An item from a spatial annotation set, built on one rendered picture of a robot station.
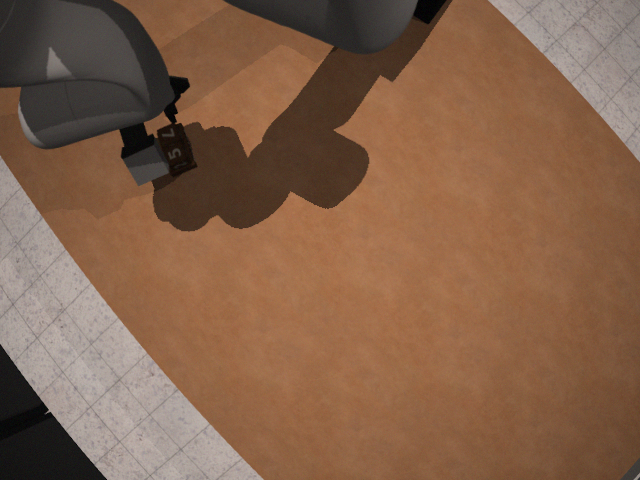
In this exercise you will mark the brown wooden tray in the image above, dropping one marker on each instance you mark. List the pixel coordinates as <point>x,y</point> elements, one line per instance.
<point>190,153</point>

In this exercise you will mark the brown number cube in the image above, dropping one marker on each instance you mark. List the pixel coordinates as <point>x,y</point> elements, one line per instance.
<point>177,156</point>
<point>169,135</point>

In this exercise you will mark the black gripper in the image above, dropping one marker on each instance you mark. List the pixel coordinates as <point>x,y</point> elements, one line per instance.
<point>178,86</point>

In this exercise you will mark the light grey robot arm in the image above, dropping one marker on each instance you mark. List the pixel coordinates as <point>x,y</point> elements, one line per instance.
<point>63,41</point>

